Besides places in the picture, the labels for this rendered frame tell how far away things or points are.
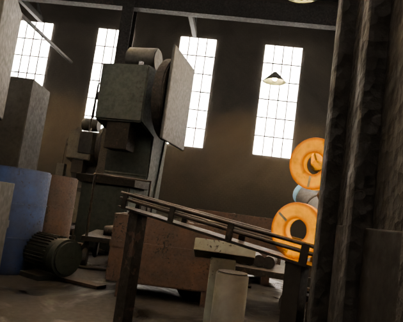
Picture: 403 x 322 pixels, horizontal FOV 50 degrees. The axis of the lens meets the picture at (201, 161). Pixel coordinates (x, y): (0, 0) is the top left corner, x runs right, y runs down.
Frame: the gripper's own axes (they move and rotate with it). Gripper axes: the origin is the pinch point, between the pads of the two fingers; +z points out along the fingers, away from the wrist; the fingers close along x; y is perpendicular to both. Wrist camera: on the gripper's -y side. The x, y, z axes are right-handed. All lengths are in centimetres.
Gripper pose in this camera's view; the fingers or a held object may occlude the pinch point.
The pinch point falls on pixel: (315, 157)
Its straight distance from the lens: 133.6
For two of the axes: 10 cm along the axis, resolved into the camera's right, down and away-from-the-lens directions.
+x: 7.7, 0.2, -6.4
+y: 2.9, -9.0, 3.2
